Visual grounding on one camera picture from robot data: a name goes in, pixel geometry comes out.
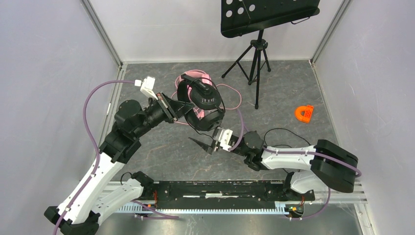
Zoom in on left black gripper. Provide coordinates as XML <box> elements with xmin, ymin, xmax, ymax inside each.
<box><xmin>133</xmin><ymin>91</ymin><xmax>195</xmax><ymax>139</ymax></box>

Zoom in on black headphones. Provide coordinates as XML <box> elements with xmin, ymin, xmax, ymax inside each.
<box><xmin>177</xmin><ymin>73</ymin><xmax>226</xmax><ymax>132</ymax></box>

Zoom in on black headphone cable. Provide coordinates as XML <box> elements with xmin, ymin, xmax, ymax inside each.
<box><xmin>191</xmin><ymin>74</ymin><xmax>320</xmax><ymax>156</ymax></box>

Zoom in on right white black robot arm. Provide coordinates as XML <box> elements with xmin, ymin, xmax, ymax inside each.
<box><xmin>194</xmin><ymin>128</ymin><xmax>361</xmax><ymax>200</ymax></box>

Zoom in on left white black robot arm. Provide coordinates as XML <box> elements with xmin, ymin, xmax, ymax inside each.
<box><xmin>44</xmin><ymin>93</ymin><xmax>194</xmax><ymax>235</ymax></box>

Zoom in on pink headphones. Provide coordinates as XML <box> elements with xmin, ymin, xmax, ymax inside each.
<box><xmin>175</xmin><ymin>70</ymin><xmax>213</xmax><ymax>119</ymax></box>

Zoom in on orange plastic block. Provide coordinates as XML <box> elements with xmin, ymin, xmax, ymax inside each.
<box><xmin>294</xmin><ymin>105</ymin><xmax>314</xmax><ymax>123</ymax></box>

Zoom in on black music stand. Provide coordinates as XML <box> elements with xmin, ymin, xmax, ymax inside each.
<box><xmin>220</xmin><ymin>0</ymin><xmax>320</xmax><ymax>109</ymax></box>

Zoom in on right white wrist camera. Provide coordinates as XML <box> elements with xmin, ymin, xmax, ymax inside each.
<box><xmin>213</xmin><ymin>127</ymin><xmax>233</xmax><ymax>144</ymax></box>

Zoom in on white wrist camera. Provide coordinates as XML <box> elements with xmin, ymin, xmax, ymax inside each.
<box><xmin>213</xmin><ymin>127</ymin><xmax>233</xmax><ymax>144</ymax></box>
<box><xmin>134</xmin><ymin>76</ymin><xmax>158</xmax><ymax>100</ymax></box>

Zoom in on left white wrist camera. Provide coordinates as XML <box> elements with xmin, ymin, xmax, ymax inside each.
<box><xmin>134</xmin><ymin>76</ymin><xmax>158</xmax><ymax>100</ymax></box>

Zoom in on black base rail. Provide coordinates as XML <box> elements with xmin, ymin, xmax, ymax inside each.
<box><xmin>137</xmin><ymin>180</ymin><xmax>315</xmax><ymax>210</ymax></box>

